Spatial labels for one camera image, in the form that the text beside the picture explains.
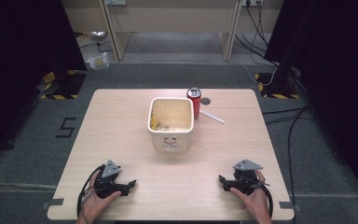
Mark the black wall socket cable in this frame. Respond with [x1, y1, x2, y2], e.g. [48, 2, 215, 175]
[233, 0, 280, 68]

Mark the yellow black striped base plate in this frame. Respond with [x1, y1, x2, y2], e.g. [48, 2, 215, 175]
[39, 69, 88, 101]
[254, 72, 301, 100]

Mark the long black floor cable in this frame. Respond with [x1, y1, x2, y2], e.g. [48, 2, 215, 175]
[286, 105, 310, 224]

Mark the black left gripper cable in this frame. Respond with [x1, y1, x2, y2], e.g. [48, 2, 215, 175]
[76, 163, 106, 218]

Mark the crumpled clear plastic wrapper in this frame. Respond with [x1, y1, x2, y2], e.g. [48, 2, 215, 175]
[86, 51, 111, 72]

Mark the black curtain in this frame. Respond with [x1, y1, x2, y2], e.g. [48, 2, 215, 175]
[0, 0, 88, 167]
[263, 0, 358, 213]

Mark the person's left hand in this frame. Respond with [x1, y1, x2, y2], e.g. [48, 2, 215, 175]
[79, 171, 122, 219]

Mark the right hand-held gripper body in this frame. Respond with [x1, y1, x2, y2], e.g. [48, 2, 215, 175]
[228, 159, 265, 196]

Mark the white straw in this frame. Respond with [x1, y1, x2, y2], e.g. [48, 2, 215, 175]
[199, 110, 226, 125]

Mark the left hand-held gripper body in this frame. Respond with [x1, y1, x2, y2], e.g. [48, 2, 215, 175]
[93, 160, 131, 200]

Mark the crumpled foil wrapper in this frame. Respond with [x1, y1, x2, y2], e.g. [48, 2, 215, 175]
[81, 30, 107, 40]

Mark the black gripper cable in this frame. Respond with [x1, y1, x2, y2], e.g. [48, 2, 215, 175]
[76, 163, 106, 218]
[259, 182, 275, 218]

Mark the red soda can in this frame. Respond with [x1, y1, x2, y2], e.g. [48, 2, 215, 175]
[186, 87, 202, 120]

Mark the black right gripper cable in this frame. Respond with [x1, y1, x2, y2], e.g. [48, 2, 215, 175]
[259, 182, 275, 218]

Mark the short black floor cable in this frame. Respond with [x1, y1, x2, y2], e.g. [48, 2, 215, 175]
[79, 39, 114, 54]

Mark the person's right hand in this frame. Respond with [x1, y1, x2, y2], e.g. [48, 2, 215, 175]
[229, 169, 270, 219]

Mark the wall power socket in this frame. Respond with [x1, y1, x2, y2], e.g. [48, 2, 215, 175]
[104, 0, 128, 7]
[241, 0, 265, 7]

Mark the grey tape strip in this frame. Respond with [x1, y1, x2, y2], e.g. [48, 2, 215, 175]
[279, 201, 302, 213]
[42, 198, 65, 210]

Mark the cream square bin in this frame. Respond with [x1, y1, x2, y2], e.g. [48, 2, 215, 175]
[146, 96, 196, 154]

